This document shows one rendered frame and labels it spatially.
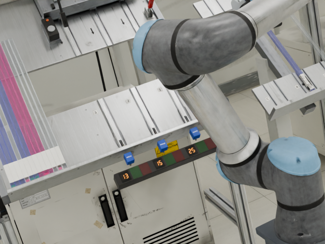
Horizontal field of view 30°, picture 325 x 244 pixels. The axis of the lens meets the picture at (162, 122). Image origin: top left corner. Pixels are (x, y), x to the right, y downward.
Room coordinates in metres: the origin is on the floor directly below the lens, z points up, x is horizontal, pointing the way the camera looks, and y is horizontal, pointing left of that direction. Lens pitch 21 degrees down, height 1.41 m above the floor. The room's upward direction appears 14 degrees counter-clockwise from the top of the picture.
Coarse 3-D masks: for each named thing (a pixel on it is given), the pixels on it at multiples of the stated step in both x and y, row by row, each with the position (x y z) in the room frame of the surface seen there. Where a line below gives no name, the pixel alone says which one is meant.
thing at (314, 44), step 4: (292, 16) 1.95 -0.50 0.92; (296, 20) 1.94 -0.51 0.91; (296, 24) 1.93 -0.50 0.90; (300, 24) 1.93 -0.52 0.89; (300, 28) 1.92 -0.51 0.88; (304, 28) 1.91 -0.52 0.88; (304, 32) 1.90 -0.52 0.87; (308, 32) 1.90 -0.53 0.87; (308, 36) 1.89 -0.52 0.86; (308, 40) 1.89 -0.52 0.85; (312, 40) 1.88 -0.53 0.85; (312, 44) 1.87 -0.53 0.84; (316, 44) 1.86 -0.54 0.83; (316, 48) 1.85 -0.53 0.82; (320, 48) 1.85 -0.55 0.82; (320, 52) 1.84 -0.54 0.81; (320, 56) 1.84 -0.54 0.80; (324, 56) 1.83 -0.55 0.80; (324, 60) 1.82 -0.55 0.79
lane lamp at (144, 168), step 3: (147, 162) 1.65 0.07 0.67; (138, 165) 1.65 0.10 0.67; (141, 165) 1.65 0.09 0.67; (144, 165) 1.65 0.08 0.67; (147, 165) 1.65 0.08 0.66; (141, 168) 1.64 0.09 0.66; (144, 168) 1.64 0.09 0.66; (147, 168) 1.64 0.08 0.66; (141, 171) 1.63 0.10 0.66; (144, 171) 1.63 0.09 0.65; (147, 171) 1.63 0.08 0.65; (150, 171) 1.63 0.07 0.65; (144, 174) 1.62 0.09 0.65
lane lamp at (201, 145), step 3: (201, 141) 1.71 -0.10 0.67; (195, 144) 1.70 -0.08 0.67; (198, 144) 1.70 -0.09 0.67; (201, 144) 1.70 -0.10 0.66; (204, 144) 1.70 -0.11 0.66; (198, 147) 1.69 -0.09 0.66; (201, 147) 1.69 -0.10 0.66; (204, 147) 1.69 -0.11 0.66; (201, 150) 1.68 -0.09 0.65; (204, 150) 1.68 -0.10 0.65
